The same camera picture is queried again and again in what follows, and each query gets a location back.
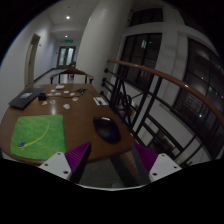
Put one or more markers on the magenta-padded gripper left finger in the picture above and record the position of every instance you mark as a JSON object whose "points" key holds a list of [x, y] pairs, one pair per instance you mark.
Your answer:
{"points": [[56, 163]]}

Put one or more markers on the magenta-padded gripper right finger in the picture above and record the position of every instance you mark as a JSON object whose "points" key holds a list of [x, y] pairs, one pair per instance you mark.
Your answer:
{"points": [[163, 165]]}

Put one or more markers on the black computer mouse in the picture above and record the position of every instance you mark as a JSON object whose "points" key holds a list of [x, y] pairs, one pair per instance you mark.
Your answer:
{"points": [[106, 129]]}

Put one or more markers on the green grass-print mouse pad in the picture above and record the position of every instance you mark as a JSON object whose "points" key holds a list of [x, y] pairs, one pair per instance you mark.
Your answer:
{"points": [[36, 136]]}

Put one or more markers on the small white card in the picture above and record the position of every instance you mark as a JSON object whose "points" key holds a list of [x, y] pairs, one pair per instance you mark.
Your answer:
{"points": [[66, 106]]}

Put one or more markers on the small beige card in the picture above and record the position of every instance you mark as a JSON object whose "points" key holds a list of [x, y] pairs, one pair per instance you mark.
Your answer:
{"points": [[52, 101], [44, 103]]}

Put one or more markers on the small black box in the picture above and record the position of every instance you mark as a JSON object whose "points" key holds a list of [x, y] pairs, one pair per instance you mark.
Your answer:
{"points": [[42, 96]]}

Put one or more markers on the black closed laptop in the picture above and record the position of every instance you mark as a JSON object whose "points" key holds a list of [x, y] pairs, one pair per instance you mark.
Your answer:
{"points": [[25, 97]]}

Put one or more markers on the white paper sheet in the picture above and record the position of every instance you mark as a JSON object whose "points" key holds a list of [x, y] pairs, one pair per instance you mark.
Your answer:
{"points": [[100, 101]]}

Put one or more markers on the small white flat box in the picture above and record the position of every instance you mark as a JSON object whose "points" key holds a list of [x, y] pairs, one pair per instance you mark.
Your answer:
{"points": [[59, 87]]}

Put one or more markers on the black railing with wooden handrail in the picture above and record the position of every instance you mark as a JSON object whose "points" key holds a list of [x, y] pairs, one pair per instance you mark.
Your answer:
{"points": [[173, 81]]}

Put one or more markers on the wooden armchair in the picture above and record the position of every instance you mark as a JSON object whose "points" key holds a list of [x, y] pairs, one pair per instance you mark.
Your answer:
{"points": [[71, 71]]}

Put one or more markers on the white side door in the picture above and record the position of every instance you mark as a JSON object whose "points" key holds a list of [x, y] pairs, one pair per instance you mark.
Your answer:
{"points": [[32, 60]]}

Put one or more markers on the glass double door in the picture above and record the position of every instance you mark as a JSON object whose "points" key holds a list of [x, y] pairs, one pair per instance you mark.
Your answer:
{"points": [[66, 56]]}

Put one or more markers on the green exit sign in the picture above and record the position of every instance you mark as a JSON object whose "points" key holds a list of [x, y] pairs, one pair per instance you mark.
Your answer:
{"points": [[68, 41]]}

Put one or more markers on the round ceiling light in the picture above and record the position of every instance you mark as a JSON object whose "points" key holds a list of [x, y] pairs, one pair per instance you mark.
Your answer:
{"points": [[65, 36], [68, 17]]}

